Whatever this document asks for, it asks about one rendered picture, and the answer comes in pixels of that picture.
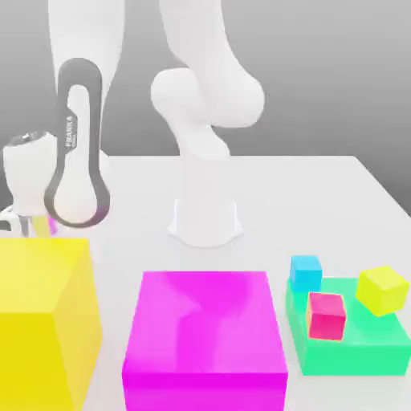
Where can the large yellow box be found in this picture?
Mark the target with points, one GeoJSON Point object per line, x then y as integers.
{"type": "Point", "coordinates": [38, 321]}

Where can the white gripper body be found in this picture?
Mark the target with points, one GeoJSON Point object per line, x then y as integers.
{"type": "Point", "coordinates": [40, 226]}

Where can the small cyan cube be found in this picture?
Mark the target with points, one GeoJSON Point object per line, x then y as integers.
{"type": "Point", "coordinates": [305, 273]}

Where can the large magenta box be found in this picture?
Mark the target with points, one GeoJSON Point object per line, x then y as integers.
{"type": "Point", "coordinates": [205, 327]}

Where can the large green box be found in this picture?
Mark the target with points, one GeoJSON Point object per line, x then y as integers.
{"type": "Point", "coordinates": [362, 353]}

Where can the small yellow cube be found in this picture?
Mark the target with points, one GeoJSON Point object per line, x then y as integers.
{"type": "Point", "coordinates": [382, 290]}

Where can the small red cube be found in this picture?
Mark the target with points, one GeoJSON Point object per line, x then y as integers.
{"type": "Point", "coordinates": [326, 318]}

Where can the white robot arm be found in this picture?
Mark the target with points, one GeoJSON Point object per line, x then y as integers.
{"type": "Point", "coordinates": [205, 96]}

